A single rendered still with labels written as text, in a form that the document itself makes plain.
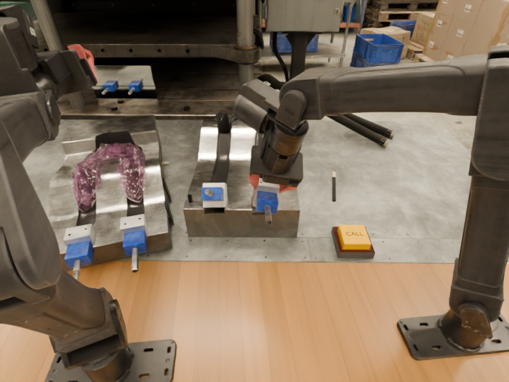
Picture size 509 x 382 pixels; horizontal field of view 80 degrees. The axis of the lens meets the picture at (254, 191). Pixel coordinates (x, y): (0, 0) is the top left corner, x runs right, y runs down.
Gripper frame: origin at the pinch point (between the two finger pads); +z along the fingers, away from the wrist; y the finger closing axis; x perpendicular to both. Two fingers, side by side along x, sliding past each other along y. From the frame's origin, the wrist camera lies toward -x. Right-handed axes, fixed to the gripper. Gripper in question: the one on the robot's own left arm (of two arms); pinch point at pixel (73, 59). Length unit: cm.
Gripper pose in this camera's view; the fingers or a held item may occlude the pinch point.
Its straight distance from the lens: 72.2
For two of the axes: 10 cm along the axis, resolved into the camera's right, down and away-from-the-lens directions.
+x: 1.7, 7.5, 6.4
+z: -0.7, -6.4, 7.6
